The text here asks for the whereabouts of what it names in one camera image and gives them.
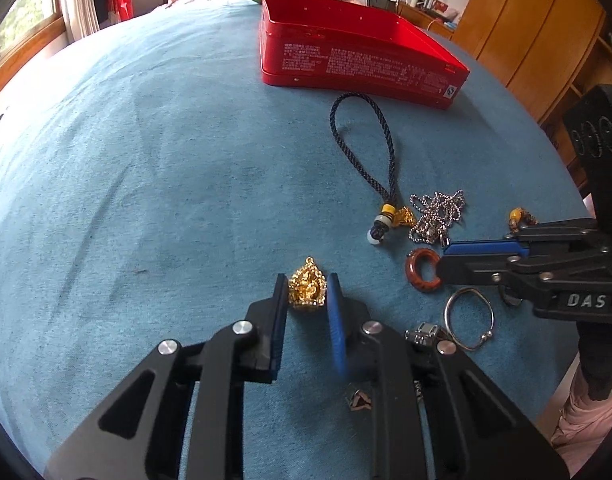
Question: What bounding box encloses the brown wooden bead bracelet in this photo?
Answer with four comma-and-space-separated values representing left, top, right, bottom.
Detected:
507, 206, 539, 233

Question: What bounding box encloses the silver wrist watch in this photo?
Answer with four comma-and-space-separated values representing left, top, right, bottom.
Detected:
345, 322, 452, 412

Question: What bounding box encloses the silver bangle with clasp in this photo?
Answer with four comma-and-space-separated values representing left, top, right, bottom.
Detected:
443, 287, 497, 352

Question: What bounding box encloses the red-brown wooden ring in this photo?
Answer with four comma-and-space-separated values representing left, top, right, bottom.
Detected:
404, 247, 444, 293

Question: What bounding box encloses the silver ball chain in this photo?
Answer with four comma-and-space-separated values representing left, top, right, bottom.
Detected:
407, 188, 468, 248

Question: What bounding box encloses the gold pendant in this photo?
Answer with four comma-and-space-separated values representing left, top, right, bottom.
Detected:
289, 257, 327, 311

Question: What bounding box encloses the black cord pendant lanyard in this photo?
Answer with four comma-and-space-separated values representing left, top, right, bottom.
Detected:
328, 91, 418, 245

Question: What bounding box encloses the person's right hand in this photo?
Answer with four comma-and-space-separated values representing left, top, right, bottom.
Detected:
551, 363, 612, 477

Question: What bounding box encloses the wooden wardrobe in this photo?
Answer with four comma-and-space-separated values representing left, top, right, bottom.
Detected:
451, 0, 612, 195

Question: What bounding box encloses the wooden desk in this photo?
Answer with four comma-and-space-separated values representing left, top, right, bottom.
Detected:
397, 1, 458, 39

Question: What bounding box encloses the blue bed blanket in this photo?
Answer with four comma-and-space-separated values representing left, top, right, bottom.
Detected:
0, 0, 586, 479

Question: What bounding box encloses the red tin box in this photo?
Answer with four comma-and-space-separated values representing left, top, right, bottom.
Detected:
258, 0, 470, 110

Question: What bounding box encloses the left side window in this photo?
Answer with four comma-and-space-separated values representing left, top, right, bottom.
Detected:
0, 0, 66, 92

